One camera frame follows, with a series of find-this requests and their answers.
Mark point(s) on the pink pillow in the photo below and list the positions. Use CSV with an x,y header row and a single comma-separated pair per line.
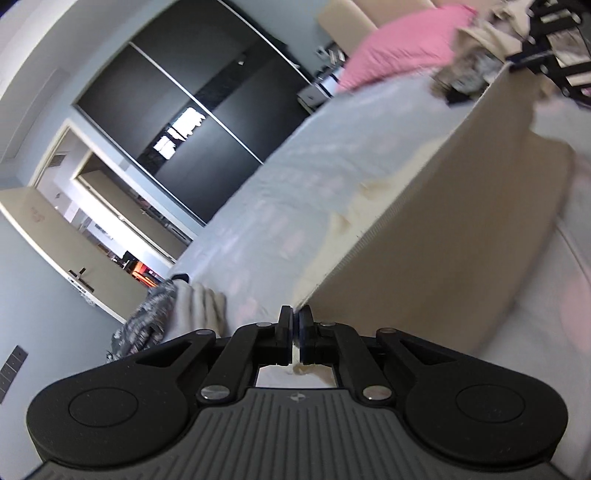
x,y
418,41

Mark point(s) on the beige headboard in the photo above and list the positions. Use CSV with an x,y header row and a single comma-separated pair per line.
x,y
348,22

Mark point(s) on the grey wall switch panel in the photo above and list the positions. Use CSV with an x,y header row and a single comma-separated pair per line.
x,y
10,368

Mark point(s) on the beige ribbed garment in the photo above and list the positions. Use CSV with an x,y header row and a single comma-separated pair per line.
x,y
499,28

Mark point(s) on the folded grey white clothes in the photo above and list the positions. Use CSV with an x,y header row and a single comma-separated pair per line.
x,y
196,307

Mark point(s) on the cream knit sweater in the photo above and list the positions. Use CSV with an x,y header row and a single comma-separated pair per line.
x,y
391,208

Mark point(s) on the black sliding wardrobe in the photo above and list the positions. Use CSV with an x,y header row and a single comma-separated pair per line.
x,y
199,99

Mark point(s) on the black floral patterned garment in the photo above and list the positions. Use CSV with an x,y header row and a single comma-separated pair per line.
x,y
147,325

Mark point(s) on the grey pink-dotted bed cover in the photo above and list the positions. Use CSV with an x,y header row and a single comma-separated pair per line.
x,y
545,330

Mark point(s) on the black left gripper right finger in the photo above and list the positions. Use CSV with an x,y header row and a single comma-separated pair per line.
x,y
465,411

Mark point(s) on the beige room door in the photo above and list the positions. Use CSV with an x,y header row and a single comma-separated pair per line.
x,y
99,280

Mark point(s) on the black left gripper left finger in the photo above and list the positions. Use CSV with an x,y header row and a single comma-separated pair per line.
x,y
130,409

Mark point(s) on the white bedside table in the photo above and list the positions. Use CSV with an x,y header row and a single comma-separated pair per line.
x,y
320,91

